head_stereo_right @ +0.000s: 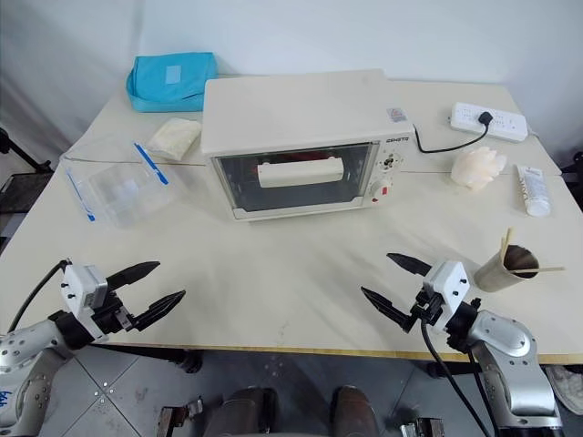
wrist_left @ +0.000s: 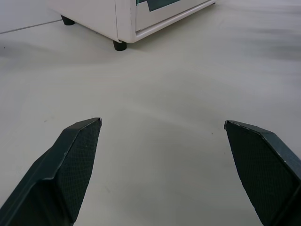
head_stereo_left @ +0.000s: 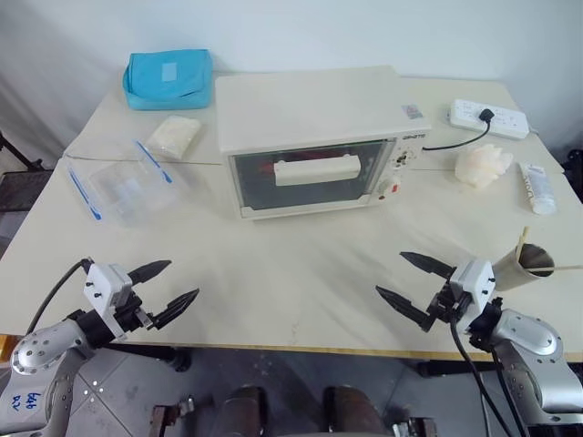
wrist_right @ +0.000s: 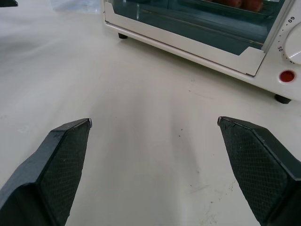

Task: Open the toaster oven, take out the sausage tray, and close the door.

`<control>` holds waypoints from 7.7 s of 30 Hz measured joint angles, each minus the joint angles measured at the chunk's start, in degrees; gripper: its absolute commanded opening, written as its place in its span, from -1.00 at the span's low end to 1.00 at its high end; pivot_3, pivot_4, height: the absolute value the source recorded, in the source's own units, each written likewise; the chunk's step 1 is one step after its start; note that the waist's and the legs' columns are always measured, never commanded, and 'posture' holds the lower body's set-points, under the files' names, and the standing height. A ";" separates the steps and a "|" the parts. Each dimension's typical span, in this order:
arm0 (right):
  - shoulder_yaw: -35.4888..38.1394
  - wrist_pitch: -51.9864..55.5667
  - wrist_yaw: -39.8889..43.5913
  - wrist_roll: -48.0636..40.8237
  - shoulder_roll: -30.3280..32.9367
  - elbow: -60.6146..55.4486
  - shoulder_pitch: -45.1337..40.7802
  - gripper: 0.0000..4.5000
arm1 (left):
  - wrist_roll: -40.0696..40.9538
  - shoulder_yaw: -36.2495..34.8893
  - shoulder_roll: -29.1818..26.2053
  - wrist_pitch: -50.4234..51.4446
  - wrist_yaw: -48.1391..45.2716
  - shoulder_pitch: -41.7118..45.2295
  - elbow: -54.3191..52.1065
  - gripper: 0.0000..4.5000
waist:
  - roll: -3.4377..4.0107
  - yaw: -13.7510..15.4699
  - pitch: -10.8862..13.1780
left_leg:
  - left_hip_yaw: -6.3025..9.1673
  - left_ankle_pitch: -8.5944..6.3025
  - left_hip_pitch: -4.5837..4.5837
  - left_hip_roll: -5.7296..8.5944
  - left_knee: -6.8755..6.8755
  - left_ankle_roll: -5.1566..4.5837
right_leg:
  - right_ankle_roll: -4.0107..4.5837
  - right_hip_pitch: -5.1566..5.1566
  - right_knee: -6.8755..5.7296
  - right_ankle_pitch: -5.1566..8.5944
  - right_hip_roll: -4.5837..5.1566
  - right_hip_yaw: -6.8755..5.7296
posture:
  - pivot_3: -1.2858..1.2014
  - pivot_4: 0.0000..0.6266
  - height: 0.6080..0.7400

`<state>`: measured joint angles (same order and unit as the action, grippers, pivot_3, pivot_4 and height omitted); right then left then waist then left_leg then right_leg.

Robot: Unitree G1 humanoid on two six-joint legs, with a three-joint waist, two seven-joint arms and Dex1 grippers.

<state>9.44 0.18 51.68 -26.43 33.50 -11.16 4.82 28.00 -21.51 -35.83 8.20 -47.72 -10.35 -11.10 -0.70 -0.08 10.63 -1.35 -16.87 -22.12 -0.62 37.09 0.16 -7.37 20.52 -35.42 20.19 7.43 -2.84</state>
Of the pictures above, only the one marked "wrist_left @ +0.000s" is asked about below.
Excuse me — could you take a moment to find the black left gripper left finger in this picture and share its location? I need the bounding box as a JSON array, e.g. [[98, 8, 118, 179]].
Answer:
[[0, 117, 103, 226]]

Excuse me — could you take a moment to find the white appliance with black feet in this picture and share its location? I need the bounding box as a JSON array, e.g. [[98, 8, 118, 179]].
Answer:
[[48, 0, 216, 51]]

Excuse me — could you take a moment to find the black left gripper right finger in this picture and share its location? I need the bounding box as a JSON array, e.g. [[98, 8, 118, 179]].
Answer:
[[223, 120, 301, 226]]

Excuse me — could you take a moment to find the oven door with glass window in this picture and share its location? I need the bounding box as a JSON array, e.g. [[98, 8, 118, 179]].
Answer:
[[135, 0, 216, 32]]

